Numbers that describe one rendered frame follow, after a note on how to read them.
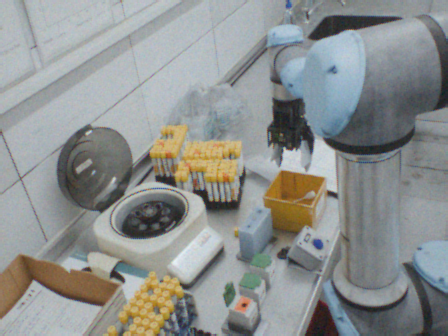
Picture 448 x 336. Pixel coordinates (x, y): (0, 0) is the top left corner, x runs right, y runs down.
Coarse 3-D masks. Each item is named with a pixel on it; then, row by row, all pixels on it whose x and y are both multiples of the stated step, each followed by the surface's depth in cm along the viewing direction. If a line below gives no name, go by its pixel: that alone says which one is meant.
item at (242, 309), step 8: (240, 296) 104; (232, 304) 102; (240, 304) 102; (248, 304) 102; (256, 304) 103; (232, 312) 102; (240, 312) 100; (248, 312) 101; (256, 312) 104; (232, 320) 103; (240, 320) 102; (248, 320) 101
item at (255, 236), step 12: (252, 216) 121; (264, 216) 121; (240, 228) 118; (252, 228) 118; (264, 228) 122; (240, 240) 119; (252, 240) 117; (264, 240) 123; (276, 240) 126; (240, 252) 122; (252, 252) 120; (264, 252) 123
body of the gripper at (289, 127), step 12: (276, 108) 109; (288, 108) 109; (276, 120) 112; (288, 120) 112; (300, 120) 115; (276, 132) 114; (288, 132) 111; (300, 132) 115; (276, 144) 117; (288, 144) 114; (300, 144) 116
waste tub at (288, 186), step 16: (288, 176) 136; (304, 176) 134; (320, 176) 132; (272, 192) 133; (288, 192) 139; (304, 192) 137; (320, 192) 126; (272, 208) 128; (288, 208) 125; (304, 208) 123; (320, 208) 130; (272, 224) 131; (288, 224) 128; (304, 224) 126
